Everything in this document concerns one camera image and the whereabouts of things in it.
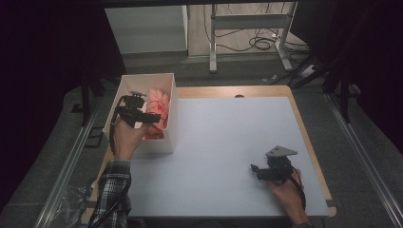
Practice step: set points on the white cabinet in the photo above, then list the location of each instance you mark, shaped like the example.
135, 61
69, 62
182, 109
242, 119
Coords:
145, 30

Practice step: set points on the grey metal desk frame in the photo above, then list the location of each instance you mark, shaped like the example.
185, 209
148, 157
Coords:
250, 22

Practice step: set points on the white power strip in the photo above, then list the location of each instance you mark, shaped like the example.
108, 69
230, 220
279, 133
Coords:
307, 71

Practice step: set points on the white box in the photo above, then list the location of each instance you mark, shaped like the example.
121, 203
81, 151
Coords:
139, 84

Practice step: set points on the person's left hand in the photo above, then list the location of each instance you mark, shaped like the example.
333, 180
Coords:
126, 141

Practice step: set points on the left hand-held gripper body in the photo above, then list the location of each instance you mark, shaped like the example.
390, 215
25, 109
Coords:
130, 107

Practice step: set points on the black floor bracket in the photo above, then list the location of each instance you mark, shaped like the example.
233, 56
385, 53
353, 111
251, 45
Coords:
93, 136

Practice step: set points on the dark table grommet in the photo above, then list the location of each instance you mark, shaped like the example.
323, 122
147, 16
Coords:
239, 96

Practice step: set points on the person's right hand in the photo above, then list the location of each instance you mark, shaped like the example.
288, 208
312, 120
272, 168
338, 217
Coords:
290, 198

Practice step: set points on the black stand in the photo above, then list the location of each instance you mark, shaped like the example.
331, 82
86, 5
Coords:
85, 98
344, 95

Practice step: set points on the dark curtain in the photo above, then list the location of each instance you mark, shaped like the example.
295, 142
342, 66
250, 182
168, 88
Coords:
47, 63
374, 63

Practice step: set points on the pink and grey glove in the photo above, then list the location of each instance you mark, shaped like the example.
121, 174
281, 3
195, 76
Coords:
154, 134

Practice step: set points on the clear plastic bag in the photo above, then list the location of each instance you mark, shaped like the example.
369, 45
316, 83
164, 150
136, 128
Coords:
71, 202

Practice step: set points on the light blue table mat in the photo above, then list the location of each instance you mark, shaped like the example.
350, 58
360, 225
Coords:
221, 152

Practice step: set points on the wooden table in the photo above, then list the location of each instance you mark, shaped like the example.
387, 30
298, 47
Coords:
253, 91

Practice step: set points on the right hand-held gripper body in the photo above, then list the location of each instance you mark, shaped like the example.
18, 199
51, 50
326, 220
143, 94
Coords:
279, 166

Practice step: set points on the aluminium rail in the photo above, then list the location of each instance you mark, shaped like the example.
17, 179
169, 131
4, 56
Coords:
68, 171
364, 158

